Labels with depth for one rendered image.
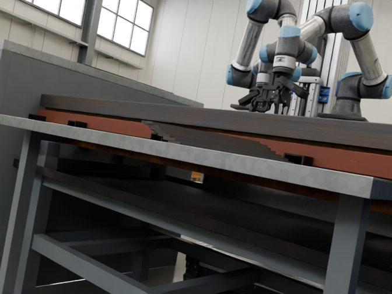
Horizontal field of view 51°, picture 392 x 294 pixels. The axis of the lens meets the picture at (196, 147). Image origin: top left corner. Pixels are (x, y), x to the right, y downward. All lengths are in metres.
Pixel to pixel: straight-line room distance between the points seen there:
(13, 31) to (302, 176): 11.20
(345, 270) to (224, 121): 0.55
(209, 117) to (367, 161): 0.45
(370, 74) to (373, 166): 1.17
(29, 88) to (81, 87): 0.26
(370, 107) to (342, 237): 11.00
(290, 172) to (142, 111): 0.79
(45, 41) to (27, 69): 10.31
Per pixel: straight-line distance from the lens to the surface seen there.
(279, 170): 0.66
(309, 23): 1.86
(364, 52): 2.00
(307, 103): 2.37
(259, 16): 2.16
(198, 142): 0.85
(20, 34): 11.76
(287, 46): 1.49
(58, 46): 12.46
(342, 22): 1.89
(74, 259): 1.62
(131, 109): 1.40
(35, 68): 1.91
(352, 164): 0.96
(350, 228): 0.74
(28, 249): 1.87
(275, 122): 1.05
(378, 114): 11.65
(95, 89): 2.07
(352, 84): 2.19
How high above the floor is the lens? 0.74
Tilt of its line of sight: 1 degrees up
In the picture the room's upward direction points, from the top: 10 degrees clockwise
